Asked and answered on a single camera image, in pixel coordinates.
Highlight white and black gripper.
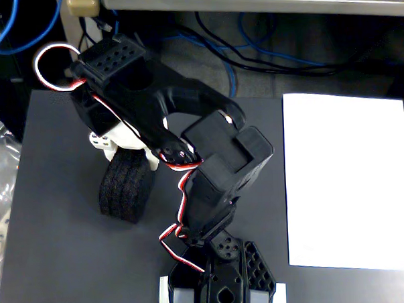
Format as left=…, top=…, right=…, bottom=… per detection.
left=70, top=81, right=161, bottom=174

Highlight black foam cube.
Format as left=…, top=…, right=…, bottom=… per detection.
left=96, top=148, right=158, bottom=227

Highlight dark grey work board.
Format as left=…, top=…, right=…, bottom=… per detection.
left=0, top=74, right=404, bottom=303

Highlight clear network plug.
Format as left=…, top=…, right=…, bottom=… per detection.
left=95, top=17, right=113, bottom=33

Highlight beige desk leg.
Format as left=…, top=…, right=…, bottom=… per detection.
left=61, top=13, right=109, bottom=64

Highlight black computer tower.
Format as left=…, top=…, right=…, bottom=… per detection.
left=0, top=11, right=33, bottom=143

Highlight white tape strip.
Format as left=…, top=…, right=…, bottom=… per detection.
left=158, top=275, right=172, bottom=303
left=275, top=282, right=287, bottom=303

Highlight beige corner cap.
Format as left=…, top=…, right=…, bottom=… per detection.
left=64, top=0, right=102, bottom=18

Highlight grey translucent clamp block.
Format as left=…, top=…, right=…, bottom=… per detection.
left=170, top=288, right=196, bottom=303
left=250, top=288, right=273, bottom=303

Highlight grey desk top edge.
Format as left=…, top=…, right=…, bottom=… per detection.
left=102, top=0, right=404, bottom=29

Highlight white paper sheet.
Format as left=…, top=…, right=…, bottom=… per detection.
left=281, top=88, right=404, bottom=276

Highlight white red base servo cable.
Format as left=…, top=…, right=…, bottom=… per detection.
left=154, top=150, right=210, bottom=276

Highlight white red wrist servo cable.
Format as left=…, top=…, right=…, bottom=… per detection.
left=31, top=42, right=88, bottom=93

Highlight blue vertical cable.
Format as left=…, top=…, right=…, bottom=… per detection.
left=109, top=9, right=121, bottom=36

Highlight long blue floor cable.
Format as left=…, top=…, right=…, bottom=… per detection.
left=162, top=8, right=330, bottom=101

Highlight blue looped network cable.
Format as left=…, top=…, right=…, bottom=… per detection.
left=0, top=0, right=66, bottom=56

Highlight black floor cables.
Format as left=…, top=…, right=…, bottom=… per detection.
left=178, top=5, right=340, bottom=83

